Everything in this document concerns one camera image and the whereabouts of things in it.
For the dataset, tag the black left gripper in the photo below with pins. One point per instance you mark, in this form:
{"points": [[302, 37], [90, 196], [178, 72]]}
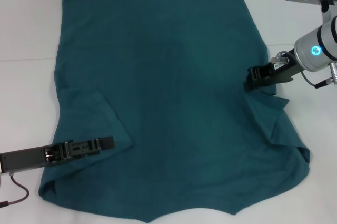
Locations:
{"points": [[23, 159]]}

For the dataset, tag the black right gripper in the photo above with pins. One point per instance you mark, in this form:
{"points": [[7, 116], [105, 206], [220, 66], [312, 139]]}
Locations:
{"points": [[281, 73]]}

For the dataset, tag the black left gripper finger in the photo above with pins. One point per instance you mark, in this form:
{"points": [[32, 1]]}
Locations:
{"points": [[106, 142]]}

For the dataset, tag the teal blue shirt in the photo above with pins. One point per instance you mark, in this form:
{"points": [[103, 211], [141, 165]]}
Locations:
{"points": [[171, 89]]}

